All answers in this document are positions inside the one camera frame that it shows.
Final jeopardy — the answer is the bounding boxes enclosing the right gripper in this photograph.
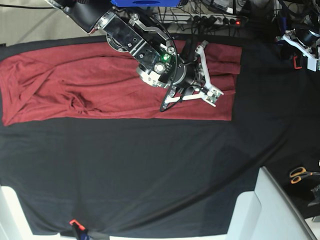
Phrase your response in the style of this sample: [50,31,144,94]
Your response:
[172,37,205,96]

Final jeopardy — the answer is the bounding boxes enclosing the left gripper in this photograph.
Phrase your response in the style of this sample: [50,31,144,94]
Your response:
[275,24,320,50]

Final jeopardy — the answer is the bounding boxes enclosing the red long-sleeve T-shirt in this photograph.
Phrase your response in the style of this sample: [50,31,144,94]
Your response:
[0,42,242,126]

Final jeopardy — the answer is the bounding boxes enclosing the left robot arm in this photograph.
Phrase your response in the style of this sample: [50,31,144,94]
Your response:
[277,0,320,53]

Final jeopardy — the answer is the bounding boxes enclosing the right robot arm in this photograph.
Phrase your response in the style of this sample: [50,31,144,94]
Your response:
[47,0,213,97]

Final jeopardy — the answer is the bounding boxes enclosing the black and orange clamp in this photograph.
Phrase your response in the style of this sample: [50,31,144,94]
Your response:
[292,54,303,70]

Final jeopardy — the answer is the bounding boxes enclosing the blue clamp at right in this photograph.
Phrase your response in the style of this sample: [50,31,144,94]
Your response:
[278,16,287,35]

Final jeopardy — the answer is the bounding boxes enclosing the blue clamp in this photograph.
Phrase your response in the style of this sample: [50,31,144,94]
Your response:
[278,16,287,35]
[69,219,111,240]

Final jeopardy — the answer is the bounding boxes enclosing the white power strip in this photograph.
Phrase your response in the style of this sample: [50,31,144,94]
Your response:
[153,12,249,27]

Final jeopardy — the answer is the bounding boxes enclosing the blue plastic box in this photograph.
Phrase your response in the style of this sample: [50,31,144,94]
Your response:
[111,0,188,8]

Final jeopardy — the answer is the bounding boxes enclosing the black table cloth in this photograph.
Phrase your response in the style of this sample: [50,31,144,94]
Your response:
[0,37,320,238]

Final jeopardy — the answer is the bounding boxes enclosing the grey crumpled plastic piece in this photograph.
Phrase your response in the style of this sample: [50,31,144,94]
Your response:
[307,185,320,207]

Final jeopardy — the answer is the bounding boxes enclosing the blue clamp at bottom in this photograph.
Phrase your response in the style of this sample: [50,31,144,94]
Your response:
[69,219,111,240]

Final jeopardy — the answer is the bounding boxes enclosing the yellow-handled scissors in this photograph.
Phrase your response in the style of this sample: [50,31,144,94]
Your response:
[289,166,320,185]

